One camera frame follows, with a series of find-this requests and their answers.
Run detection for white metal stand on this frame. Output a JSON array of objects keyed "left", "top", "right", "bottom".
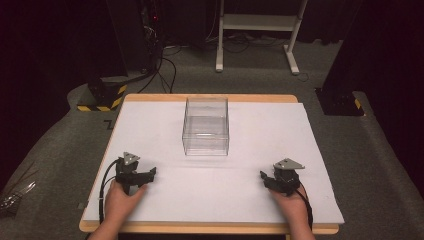
[{"left": 215, "top": 0, "right": 309, "bottom": 76}]

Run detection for person's left hand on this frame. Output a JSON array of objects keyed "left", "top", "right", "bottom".
[{"left": 103, "top": 179, "right": 148, "bottom": 231}]

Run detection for dark equipment rack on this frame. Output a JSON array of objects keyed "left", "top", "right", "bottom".
[{"left": 106, "top": 0, "right": 164, "bottom": 73}]

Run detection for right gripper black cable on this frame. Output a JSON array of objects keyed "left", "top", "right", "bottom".
[{"left": 294, "top": 182, "right": 314, "bottom": 232}]

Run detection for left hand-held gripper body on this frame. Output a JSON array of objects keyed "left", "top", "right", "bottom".
[{"left": 115, "top": 151, "right": 150, "bottom": 196}]

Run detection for person's right hand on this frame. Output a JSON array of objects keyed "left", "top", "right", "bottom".
[{"left": 269, "top": 185, "right": 310, "bottom": 233}]

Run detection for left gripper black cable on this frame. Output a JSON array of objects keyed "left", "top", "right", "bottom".
[{"left": 97, "top": 158, "right": 122, "bottom": 225}]

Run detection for wooden table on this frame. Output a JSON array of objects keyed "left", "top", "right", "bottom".
[{"left": 79, "top": 93, "right": 340, "bottom": 236}]

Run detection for clear plastic wrap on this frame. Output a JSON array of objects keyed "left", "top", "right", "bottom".
[{"left": 0, "top": 161, "right": 38, "bottom": 214}]

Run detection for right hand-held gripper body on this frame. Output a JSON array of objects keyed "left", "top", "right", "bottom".
[{"left": 264, "top": 157, "right": 306, "bottom": 197}]

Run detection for black yellow striped stand base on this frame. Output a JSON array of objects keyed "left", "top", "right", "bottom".
[{"left": 77, "top": 75, "right": 129, "bottom": 113}]

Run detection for clear plastic box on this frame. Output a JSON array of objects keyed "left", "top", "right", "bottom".
[{"left": 181, "top": 95, "right": 230, "bottom": 157}]

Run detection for black floor cables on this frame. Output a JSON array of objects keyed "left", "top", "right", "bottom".
[{"left": 137, "top": 43, "right": 178, "bottom": 94}]

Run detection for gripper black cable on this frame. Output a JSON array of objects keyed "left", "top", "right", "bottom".
[
  {"left": 294, "top": 182, "right": 314, "bottom": 232},
  {"left": 97, "top": 158, "right": 122, "bottom": 225}
]

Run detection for white table cover sheet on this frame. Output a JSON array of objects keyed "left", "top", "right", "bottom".
[{"left": 81, "top": 100, "right": 346, "bottom": 225}]

